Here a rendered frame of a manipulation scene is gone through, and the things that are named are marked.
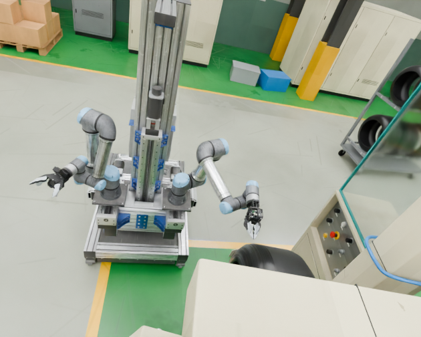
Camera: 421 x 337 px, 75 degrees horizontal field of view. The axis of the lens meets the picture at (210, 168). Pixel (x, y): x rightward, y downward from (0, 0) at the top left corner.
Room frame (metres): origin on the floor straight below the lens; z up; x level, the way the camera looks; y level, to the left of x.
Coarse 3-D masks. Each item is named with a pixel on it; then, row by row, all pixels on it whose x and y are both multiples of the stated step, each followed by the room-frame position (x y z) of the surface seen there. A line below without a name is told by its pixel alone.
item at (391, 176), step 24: (408, 120) 1.37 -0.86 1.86; (384, 144) 1.40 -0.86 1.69; (408, 144) 1.27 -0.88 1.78; (360, 168) 1.43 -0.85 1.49; (384, 168) 1.28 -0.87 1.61; (408, 168) 1.17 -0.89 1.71; (360, 192) 1.31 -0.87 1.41; (384, 192) 1.18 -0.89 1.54; (408, 192) 1.08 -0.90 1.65; (360, 216) 1.19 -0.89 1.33; (384, 216) 1.08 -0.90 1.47
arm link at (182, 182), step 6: (180, 174) 1.51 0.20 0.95; (186, 174) 1.53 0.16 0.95; (174, 180) 1.45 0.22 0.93; (180, 180) 1.45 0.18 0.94; (186, 180) 1.47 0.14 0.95; (174, 186) 1.43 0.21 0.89; (180, 186) 1.42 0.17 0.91; (186, 186) 1.45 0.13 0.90; (174, 192) 1.42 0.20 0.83; (180, 192) 1.43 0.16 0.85
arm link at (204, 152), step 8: (200, 144) 1.41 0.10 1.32; (208, 144) 1.41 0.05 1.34; (200, 152) 1.35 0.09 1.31; (208, 152) 1.36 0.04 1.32; (200, 160) 1.31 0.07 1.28; (208, 160) 1.32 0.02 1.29; (208, 168) 1.28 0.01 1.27; (216, 168) 1.30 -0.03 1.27; (208, 176) 1.25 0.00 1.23; (216, 176) 1.25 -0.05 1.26; (216, 184) 1.21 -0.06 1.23; (224, 184) 1.22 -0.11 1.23; (216, 192) 1.18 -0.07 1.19; (224, 192) 1.17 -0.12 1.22; (224, 200) 1.14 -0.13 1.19; (232, 200) 1.15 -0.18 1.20; (224, 208) 1.09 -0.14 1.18; (232, 208) 1.10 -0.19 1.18; (240, 208) 1.15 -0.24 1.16
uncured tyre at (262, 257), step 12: (240, 252) 0.73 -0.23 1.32; (252, 252) 0.69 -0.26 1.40; (264, 252) 0.69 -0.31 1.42; (276, 252) 0.72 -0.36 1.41; (288, 252) 0.75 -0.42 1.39; (240, 264) 0.66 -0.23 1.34; (252, 264) 0.62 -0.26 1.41; (264, 264) 0.62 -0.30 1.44; (276, 264) 0.64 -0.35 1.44; (288, 264) 0.65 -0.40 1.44; (300, 264) 0.67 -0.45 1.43; (312, 276) 0.63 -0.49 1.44
